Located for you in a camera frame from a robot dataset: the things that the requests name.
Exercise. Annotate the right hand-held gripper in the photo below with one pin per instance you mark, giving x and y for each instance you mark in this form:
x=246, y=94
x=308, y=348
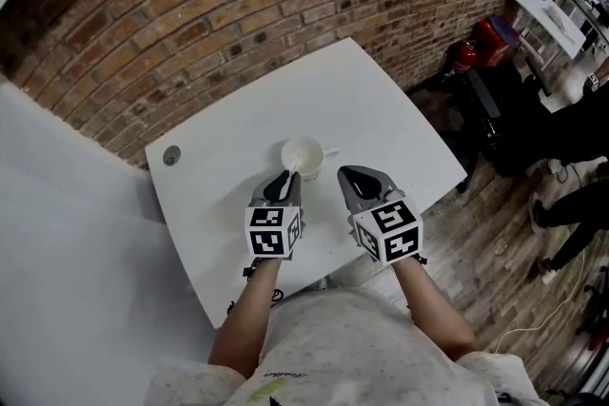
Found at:
x=387, y=233

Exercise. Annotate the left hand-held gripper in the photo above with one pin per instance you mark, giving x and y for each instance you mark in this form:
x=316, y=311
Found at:
x=271, y=233

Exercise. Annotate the white cup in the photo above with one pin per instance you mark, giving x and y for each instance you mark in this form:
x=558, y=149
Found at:
x=309, y=157

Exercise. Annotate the person's right forearm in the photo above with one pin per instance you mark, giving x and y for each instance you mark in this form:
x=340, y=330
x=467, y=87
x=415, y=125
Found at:
x=433, y=314

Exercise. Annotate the person's left forearm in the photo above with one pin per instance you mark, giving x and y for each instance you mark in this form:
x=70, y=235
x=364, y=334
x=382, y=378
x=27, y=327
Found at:
x=245, y=318

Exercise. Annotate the black office chair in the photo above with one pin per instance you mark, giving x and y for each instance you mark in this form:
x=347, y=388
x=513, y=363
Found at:
x=495, y=123

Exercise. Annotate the red fire extinguisher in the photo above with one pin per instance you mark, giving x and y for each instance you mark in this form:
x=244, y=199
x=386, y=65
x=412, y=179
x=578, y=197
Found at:
x=465, y=58

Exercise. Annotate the person's white speckled shirt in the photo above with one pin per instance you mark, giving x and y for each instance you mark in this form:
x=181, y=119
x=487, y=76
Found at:
x=342, y=356

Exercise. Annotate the red bag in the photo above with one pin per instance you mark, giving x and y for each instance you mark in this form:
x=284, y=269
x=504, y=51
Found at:
x=495, y=40

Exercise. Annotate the white side table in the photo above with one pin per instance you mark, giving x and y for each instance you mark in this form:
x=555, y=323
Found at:
x=547, y=19

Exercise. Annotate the red and black stand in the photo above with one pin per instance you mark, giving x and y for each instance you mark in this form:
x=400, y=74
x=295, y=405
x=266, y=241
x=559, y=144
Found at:
x=597, y=304

